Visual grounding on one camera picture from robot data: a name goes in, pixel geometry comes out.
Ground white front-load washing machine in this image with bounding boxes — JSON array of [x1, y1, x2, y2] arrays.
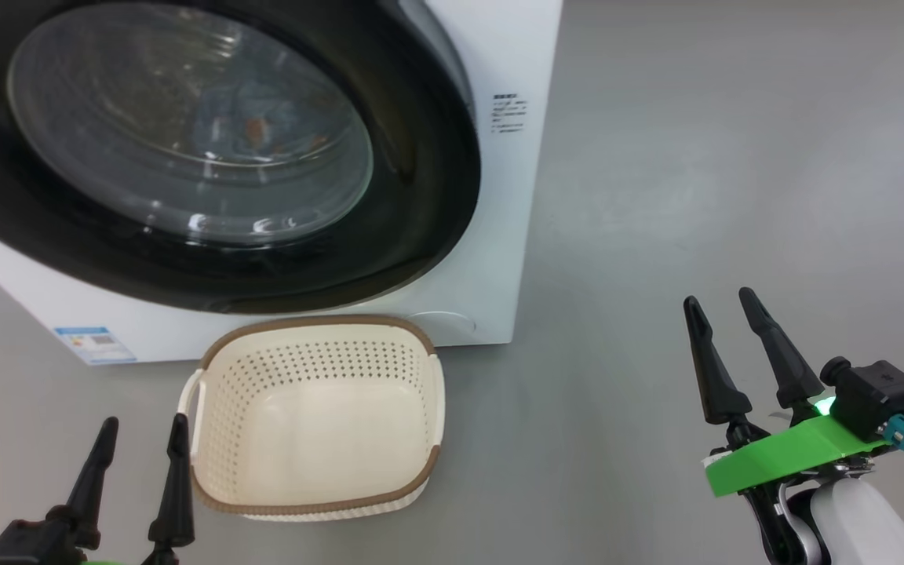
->
[[0, 0, 564, 366]]

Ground blue energy label sticker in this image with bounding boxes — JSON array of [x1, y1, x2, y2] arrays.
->
[[53, 326, 139, 366]]

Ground blue orange-print pajama pants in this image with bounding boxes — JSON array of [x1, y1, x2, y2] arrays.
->
[[191, 82, 331, 158]]

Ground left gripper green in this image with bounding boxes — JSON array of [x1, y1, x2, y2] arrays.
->
[[66, 414, 195, 565]]

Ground black glass washer door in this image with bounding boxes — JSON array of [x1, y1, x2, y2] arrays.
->
[[0, 0, 482, 315]]

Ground round white filter cover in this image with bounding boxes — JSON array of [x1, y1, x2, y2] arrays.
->
[[409, 312, 477, 340]]

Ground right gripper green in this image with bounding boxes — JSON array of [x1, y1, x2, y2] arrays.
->
[[683, 287, 888, 565]]

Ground cream perforated laundry basket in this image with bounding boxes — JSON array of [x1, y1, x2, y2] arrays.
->
[[177, 315, 446, 523]]

